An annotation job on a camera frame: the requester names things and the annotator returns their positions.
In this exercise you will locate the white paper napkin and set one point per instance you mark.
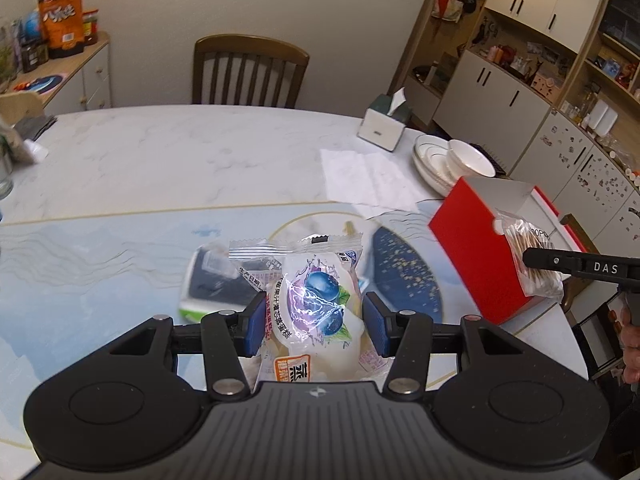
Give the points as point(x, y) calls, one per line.
point(372, 183)

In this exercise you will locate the white cabinet black handles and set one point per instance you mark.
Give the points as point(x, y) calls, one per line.
point(485, 105)

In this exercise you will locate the green white tissue box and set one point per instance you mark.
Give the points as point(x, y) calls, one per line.
point(385, 120)

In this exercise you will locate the wooden shelf unit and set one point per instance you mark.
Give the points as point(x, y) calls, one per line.
point(540, 43)

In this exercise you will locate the person's hand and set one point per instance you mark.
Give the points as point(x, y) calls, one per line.
point(629, 337)

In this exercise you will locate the white speckled cabinet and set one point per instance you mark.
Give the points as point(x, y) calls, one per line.
point(574, 173)

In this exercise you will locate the cotton swab bag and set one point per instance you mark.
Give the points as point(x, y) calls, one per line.
point(529, 246)

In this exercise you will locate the white side cabinet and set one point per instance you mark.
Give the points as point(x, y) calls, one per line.
point(85, 80)

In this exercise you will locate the brown wooden chair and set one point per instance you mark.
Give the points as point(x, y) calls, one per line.
point(235, 69)

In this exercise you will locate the white bowl gold rim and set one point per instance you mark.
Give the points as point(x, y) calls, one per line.
point(463, 160)

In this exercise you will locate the navy white tissue pack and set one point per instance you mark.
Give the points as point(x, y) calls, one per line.
point(214, 282)

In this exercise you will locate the red white cardboard box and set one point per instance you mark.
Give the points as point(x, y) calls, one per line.
point(467, 227)

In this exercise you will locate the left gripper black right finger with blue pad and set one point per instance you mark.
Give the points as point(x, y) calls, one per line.
point(406, 337)

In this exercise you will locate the glass jar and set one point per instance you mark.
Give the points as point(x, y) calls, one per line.
point(6, 169)

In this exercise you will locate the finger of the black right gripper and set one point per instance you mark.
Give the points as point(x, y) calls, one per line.
point(545, 259)

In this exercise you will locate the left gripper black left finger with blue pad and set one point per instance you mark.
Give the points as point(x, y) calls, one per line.
point(226, 337)

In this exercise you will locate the blueberry jelly snack packet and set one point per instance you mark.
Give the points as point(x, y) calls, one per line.
point(315, 330)

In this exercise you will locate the orange snack bag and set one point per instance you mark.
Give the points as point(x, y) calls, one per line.
point(62, 27)

